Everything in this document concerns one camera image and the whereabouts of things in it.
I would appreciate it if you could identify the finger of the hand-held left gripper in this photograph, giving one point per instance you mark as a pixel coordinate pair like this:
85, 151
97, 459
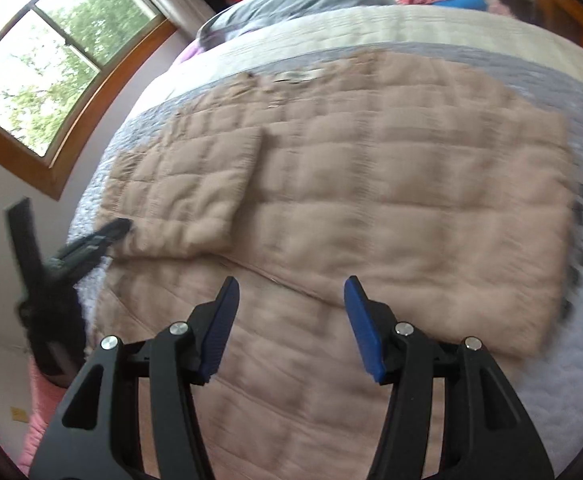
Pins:
104, 237

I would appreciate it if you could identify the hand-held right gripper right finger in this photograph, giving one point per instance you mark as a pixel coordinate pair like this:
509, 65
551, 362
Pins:
364, 330

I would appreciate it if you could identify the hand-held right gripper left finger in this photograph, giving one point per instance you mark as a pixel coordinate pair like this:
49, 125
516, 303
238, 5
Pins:
219, 330

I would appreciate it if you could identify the beige quilted jacket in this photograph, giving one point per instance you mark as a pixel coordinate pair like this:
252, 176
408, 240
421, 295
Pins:
371, 185

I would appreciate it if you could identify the person's left forearm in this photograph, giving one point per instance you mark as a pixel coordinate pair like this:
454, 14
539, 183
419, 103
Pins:
39, 420

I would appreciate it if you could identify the person's left hand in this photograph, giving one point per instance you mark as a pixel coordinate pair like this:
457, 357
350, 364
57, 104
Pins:
54, 340

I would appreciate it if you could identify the small yellow paper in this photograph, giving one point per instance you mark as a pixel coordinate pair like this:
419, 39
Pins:
19, 412

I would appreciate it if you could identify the purple bed sheet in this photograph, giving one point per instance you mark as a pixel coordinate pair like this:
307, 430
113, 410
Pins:
191, 54

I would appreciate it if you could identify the wooden framed window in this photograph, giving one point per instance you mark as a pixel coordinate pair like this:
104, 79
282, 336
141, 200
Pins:
71, 25

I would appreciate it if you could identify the grey floral bed quilt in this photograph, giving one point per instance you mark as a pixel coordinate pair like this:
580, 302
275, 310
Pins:
546, 90

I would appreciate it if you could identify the grey pillow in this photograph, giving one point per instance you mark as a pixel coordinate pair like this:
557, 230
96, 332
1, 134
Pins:
296, 5

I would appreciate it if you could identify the blue cloth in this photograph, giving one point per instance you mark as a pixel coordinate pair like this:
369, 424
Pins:
464, 2

